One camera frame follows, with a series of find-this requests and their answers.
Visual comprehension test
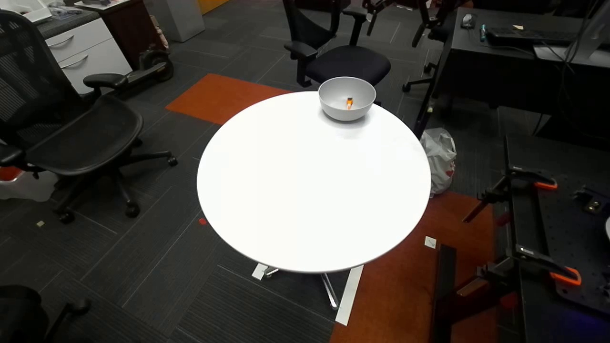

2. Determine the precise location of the grey bowl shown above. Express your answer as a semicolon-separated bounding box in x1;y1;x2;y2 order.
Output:
318;76;376;121

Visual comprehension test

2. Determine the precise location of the black cushioned office chair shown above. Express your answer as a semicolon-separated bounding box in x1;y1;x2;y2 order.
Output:
282;0;392;89

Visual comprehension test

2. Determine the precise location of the white plastic bag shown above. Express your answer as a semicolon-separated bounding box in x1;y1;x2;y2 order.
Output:
419;127;458;195

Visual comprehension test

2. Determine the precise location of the black electric scooter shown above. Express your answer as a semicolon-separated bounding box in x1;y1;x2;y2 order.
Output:
119;45;174;93

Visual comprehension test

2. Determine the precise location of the black mesh office chair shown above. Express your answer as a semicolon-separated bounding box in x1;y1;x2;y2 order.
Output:
0;10;179;224

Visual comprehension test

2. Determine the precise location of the black orange bar clamp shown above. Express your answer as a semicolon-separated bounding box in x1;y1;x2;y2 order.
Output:
454;245;582;297
462;165;559;223

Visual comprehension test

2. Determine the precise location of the dark brown wooden cabinet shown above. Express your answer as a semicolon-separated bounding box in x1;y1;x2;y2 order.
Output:
76;0;169;71

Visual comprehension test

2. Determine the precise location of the black desk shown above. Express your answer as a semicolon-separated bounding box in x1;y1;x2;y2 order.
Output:
413;7;610;139

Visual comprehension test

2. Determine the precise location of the white drawer cabinet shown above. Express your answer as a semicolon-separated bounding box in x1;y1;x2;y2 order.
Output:
37;10;133;95

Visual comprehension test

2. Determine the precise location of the black keyboard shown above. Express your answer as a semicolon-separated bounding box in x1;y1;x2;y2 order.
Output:
486;27;579;47

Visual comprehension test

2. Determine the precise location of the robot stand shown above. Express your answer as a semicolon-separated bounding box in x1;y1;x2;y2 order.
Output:
430;134;610;343

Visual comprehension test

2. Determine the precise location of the monitor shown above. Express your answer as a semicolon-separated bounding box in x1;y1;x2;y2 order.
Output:
533;0;610;68

